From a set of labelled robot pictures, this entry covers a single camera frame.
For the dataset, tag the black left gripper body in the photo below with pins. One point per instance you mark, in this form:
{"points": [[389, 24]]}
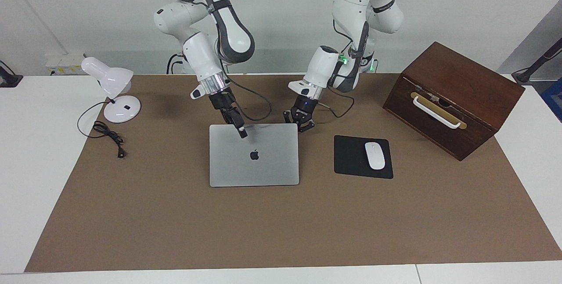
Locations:
{"points": [[305, 105]]}

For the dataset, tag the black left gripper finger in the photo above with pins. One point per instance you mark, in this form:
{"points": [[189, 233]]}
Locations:
{"points": [[289, 117], [306, 125]]}

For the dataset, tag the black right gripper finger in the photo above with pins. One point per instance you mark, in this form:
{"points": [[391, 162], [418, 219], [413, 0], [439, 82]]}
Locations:
{"points": [[227, 116], [240, 124]]}

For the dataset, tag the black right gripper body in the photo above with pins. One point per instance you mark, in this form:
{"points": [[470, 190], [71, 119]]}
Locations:
{"points": [[221, 100]]}

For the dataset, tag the silver grey laptop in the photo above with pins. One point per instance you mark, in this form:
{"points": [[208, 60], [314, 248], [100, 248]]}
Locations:
{"points": [[263, 170]]}

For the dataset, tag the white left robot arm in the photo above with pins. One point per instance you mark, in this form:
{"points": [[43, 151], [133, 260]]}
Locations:
{"points": [[351, 12]]}

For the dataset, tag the black mouse pad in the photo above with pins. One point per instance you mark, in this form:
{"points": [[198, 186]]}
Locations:
{"points": [[349, 156]]}

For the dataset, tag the white computer mouse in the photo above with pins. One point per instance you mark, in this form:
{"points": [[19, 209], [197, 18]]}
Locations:
{"points": [[375, 156]]}

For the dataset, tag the brown table mat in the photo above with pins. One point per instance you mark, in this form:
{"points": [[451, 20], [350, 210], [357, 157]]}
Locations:
{"points": [[281, 227]]}

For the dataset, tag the white desk lamp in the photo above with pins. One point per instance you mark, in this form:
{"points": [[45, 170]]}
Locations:
{"points": [[112, 80]]}

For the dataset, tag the dark brown wooden box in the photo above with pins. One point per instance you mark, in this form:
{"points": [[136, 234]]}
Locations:
{"points": [[474, 86]]}

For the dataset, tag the small black stand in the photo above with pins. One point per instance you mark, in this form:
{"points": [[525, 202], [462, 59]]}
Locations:
{"points": [[9, 77]]}

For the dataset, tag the tall black stand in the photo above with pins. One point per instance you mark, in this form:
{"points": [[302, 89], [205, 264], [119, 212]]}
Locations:
{"points": [[540, 62]]}

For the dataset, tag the blue object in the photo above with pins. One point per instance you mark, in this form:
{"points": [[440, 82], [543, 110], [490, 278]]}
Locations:
{"points": [[554, 99]]}

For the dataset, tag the white wall power strip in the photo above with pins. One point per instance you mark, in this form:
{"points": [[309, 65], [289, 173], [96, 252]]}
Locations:
{"points": [[63, 64]]}

